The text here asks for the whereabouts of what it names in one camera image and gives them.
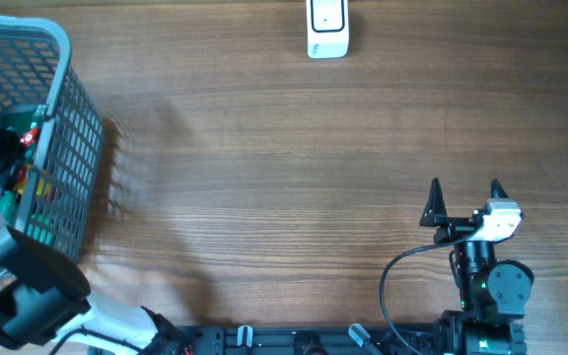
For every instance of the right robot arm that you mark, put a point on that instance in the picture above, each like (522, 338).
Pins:
(493, 292)

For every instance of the grey plastic mesh basket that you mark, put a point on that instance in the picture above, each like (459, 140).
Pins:
(35, 68)

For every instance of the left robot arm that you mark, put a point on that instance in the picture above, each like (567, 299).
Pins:
(45, 298)

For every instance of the red stick sachet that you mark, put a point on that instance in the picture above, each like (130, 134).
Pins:
(30, 137)

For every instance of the green 3M gloves package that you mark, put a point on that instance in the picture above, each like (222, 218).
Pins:
(20, 119)

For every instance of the white barcode scanner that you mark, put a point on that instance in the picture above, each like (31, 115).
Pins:
(327, 28)

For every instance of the green cap sauce bottle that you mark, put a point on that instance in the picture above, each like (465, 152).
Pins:
(22, 179)

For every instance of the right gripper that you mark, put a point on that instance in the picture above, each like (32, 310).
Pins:
(435, 215)

